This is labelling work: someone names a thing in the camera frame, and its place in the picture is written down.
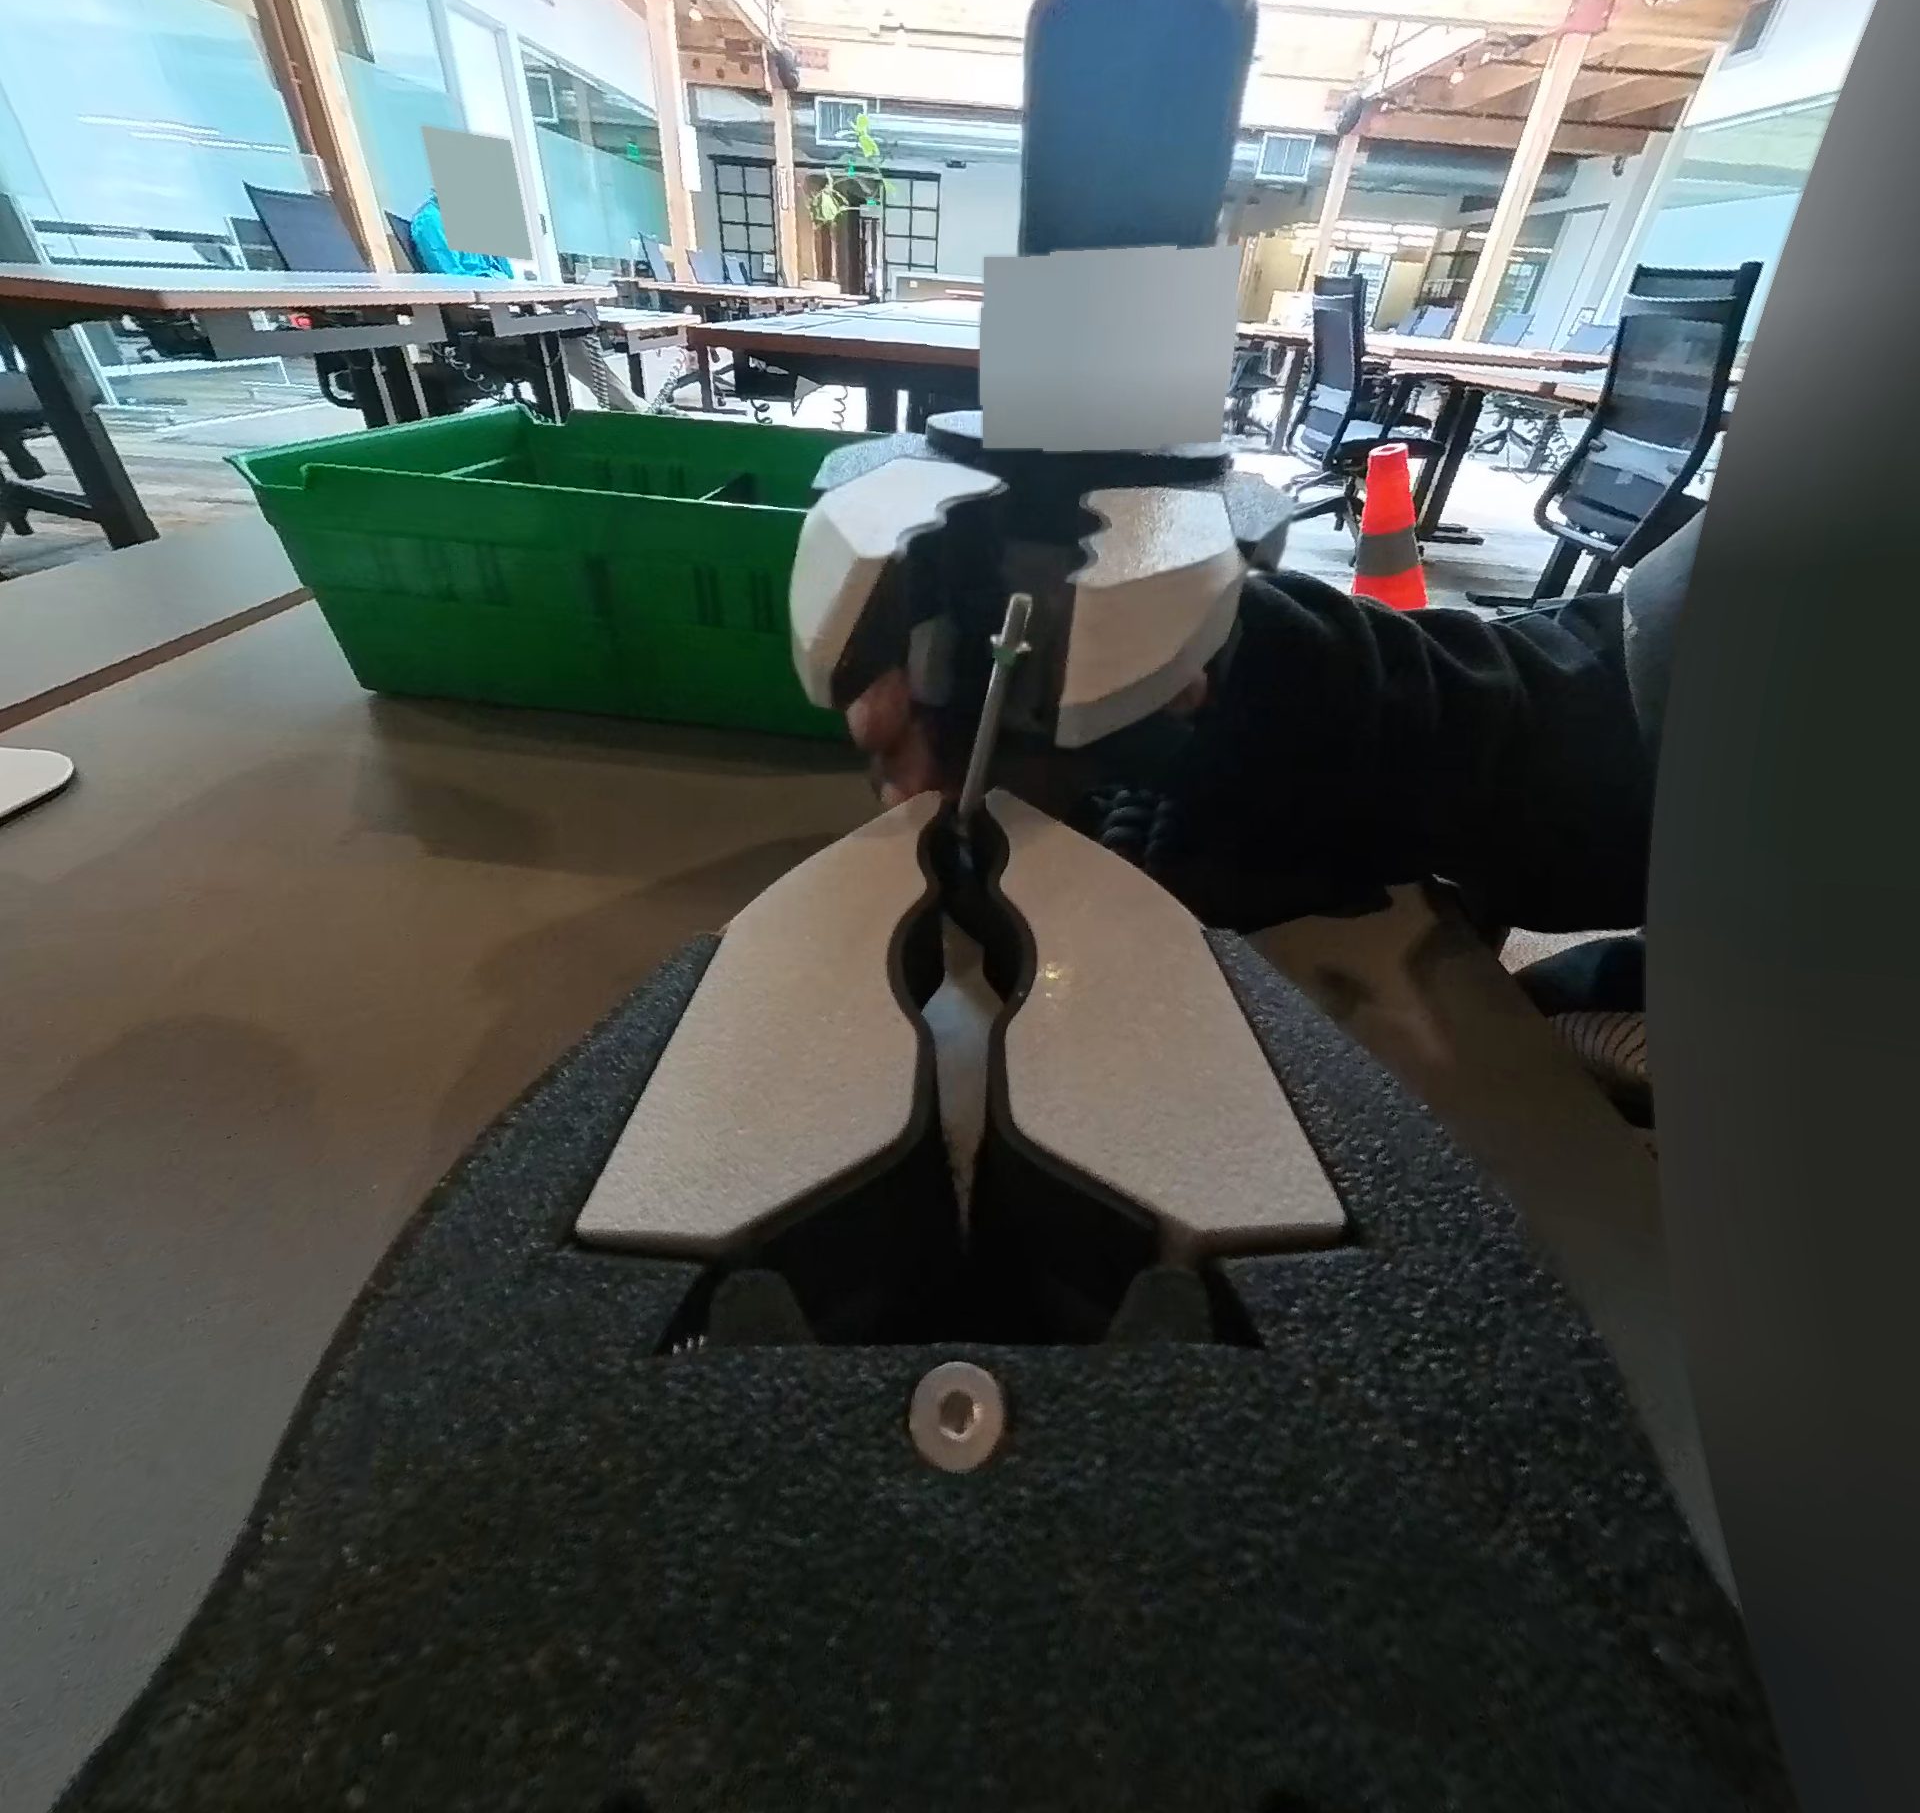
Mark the person's right forearm black sleeve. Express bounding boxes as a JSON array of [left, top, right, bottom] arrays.
[[1155, 567, 1659, 936]]

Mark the wooden office desk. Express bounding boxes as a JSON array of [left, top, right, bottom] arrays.
[[686, 300, 986, 437], [0, 265, 622, 549], [1238, 320, 1630, 542]]

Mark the black mesh office chair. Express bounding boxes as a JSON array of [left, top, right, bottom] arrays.
[[1479, 261, 1768, 617], [246, 183, 375, 275], [1282, 272, 1447, 512]]

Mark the long metal screw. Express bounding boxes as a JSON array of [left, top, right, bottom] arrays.
[[955, 590, 1041, 835]]

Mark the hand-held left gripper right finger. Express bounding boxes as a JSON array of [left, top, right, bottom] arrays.
[[980, 792, 1350, 1257]]

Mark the person's striped clothing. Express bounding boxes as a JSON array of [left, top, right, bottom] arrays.
[[1499, 926, 1659, 1133]]

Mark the orange traffic cone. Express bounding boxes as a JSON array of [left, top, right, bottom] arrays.
[[1350, 443, 1431, 612]]

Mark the person's right hand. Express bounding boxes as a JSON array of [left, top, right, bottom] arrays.
[[845, 662, 945, 810]]

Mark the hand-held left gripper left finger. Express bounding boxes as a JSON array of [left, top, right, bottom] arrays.
[[574, 792, 952, 1257]]

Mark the green plastic crate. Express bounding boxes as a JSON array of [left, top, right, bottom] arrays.
[[225, 406, 873, 743]]

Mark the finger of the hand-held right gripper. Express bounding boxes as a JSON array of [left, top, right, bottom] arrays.
[[792, 455, 1007, 708], [1054, 486, 1248, 751]]

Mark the hanging green plant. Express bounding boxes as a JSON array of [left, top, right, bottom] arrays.
[[808, 108, 889, 227]]

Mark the large grey panel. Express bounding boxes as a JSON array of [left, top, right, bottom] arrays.
[[1646, 0, 1920, 1813]]

